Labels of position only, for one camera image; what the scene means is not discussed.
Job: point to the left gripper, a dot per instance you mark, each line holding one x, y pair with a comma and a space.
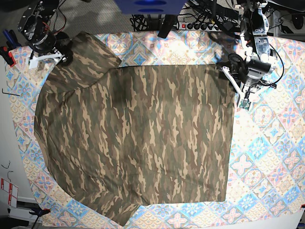
241, 71

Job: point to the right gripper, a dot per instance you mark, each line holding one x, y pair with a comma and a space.
54, 48

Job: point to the camouflage T-shirt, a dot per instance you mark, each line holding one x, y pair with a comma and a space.
117, 138

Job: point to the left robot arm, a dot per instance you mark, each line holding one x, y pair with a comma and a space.
253, 34

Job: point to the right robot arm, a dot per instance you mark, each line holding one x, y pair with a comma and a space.
35, 23

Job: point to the red black clamp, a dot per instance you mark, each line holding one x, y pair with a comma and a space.
7, 56

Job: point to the white power strip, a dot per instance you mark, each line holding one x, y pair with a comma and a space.
188, 26

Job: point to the patterned tile tablecloth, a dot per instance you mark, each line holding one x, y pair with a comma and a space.
267, 161

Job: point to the red white label tag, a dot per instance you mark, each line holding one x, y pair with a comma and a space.
8, 193

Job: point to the orange black bottom clamp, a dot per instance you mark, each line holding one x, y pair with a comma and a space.
39, 212

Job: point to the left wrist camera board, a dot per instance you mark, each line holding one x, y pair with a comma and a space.
245, 104

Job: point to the black bracket under mount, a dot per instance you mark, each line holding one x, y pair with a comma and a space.
167, 25

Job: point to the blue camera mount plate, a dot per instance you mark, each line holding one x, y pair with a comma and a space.
172, 7

